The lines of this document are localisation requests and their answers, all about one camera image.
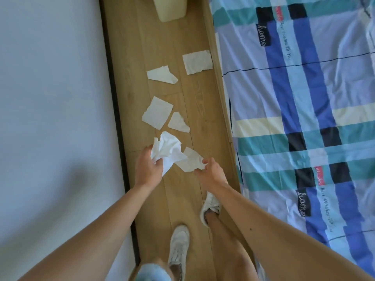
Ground person's left hand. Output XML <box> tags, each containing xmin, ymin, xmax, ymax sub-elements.
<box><xmin>134</xmin><ymin>145</ymin><xmax>164</xmax><ymax>191</ymax></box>

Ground person's right hand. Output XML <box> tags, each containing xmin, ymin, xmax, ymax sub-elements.
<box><xmin>193</xmin><ymin>157</ymin><xmax>229</xmax><ymax>191</ymax></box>

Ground torn white tissue piece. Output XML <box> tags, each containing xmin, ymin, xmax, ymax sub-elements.
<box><xmin>175</xmin><ymin>147</ymin><xmax>208</xmax><ymax>173</ymax></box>

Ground person's right forearm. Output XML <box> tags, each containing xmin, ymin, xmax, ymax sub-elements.
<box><xmin>205</xmin><ymin>182</ymin><xmax>375</xmax><ymax>281</ymax></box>

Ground person's left forearm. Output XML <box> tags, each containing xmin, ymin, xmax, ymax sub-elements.
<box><xmin>18</xmin><ymin>183</ymin><xmax>160</xmax><ymax>281</ymax></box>

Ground white sneaker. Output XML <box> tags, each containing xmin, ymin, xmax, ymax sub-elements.
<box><xmin>168</xmin><ymin>225</ymin><xmax>190</xmax><ymax>281</ymax></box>
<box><xmin>199</xmin><ymin>191</ymin><xmax>222</xmax><ymax>229</ymax></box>

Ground triangular white tissue piece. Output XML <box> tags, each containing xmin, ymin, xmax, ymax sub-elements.
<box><xmin>167</xmin><ymin>112</ymin><xmax>191</xmax><ymax>133</ymax></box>

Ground square white tissue piece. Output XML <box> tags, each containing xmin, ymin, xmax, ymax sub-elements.
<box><xmin>141</xmin><ymin>96</ymin><xmax>174</xmax><ymax>131</ymax></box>

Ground black baseboard strip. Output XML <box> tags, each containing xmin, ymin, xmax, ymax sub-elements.
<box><xmin>98</xmin><ymin>0</ymin><xmax>141</xmax><ymax>267</ymax></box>

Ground person's right leg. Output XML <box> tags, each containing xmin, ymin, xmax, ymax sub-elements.
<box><xmin>204</xmin><ymin>211</ymin><xmax>259</xmax><ymax>281</ymax></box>

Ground folded white tissue piece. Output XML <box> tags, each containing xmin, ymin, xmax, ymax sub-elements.
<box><xmin>146</xmin><ymin>65</ymin><xmax>179</xmax><ymax>85</ymax></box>

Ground rectangular white tissue piece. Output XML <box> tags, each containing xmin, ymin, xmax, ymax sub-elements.
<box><xmin>182</xmin><ymin>50</ymin><xmax>214</xmax><ymax>75</ymax></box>

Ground light blue denim shorts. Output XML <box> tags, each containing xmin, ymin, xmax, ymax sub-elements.
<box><xmin>135</xmin><ymin>263</ymin><xmax>168</xmax><ymax>281</ymax></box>

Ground plaid blue bed sheet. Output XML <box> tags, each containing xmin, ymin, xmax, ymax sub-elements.
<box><xmin>209</xmin><ymin>0</ymin><xmax>375</xmax><ymax>270</ymax></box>

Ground beige plastic waste bin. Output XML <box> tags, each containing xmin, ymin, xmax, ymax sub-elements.
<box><xmin>151</xmin><ymin>0</ymin><xmax>188</xmax><ymax>22</ymax></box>

